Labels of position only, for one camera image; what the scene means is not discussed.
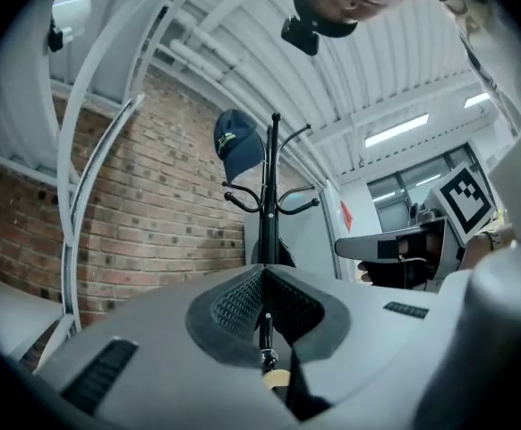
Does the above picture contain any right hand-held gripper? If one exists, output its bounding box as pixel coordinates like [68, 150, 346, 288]
[335, 161, 497, 291]

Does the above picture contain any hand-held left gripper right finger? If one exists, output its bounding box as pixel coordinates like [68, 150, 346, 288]
[264, 264, 463, 430]

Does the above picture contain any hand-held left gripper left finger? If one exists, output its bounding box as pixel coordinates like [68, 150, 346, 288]
[34, 262, 304, 430]

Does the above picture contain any wooden clothes hanger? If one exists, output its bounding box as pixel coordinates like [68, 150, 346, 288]
[260, 349, 293, 390]

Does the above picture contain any person's right forearm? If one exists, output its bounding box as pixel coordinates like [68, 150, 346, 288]
[459, 228, 521, 271]

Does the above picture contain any person's right hand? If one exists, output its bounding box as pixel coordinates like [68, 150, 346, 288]
[357, 258, 431, 288]

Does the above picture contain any red triangular sticker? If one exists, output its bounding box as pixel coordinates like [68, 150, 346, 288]
[339, 200, 355, 235]

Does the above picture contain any black hanging bag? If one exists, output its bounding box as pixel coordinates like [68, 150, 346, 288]
[278, 237, 297, 268]

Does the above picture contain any black coat rack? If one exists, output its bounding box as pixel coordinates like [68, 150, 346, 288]
[222, 112, 322, 362]

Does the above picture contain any long ceiling light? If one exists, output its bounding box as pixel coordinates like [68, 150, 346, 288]
[364, 113, 430, 148]

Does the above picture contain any navy baseball cap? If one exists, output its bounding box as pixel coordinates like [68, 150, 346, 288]
[213, 108, 267, 184]

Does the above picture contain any white metal shelving unit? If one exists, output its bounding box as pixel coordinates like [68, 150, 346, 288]
[0, 0, 208, 371]

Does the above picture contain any short ceiling light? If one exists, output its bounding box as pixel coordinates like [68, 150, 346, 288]
[464, 91, 492, 109]

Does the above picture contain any white boxy fixture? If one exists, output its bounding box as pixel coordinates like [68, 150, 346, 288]
[47, 0, 92, 53]

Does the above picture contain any glass window wall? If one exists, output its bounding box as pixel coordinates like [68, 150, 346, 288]
[367, 143, 483, 232]

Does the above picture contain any black head-mounted camera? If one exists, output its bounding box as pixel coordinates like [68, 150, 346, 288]
[280, 14, 320, 56]

